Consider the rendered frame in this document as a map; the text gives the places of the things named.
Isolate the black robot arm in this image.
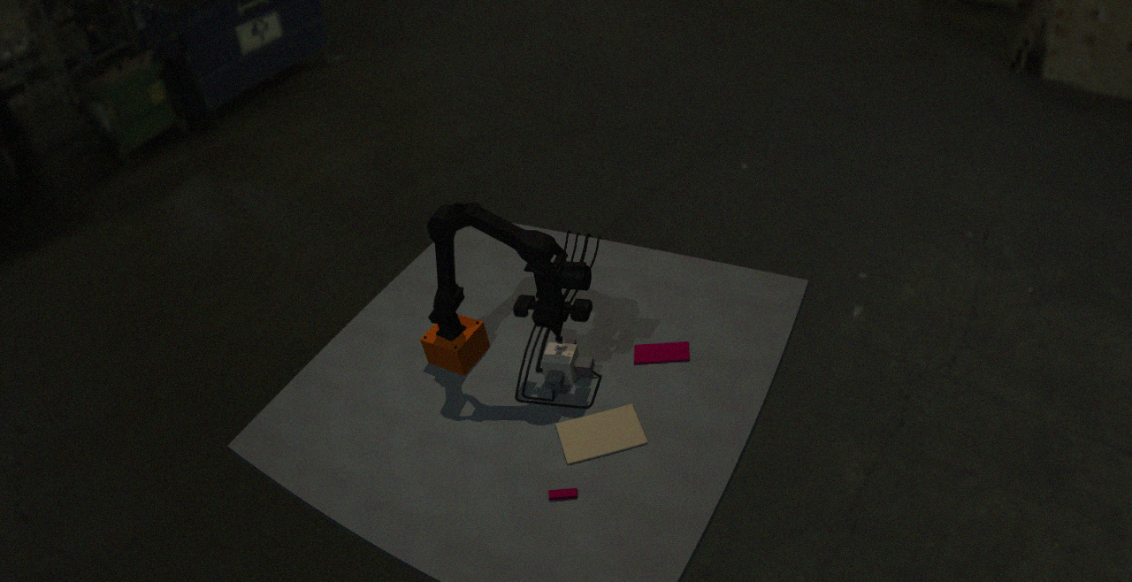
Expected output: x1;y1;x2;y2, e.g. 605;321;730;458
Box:
427;202;592;341

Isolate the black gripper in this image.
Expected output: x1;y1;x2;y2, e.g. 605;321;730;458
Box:
513;286;593;334

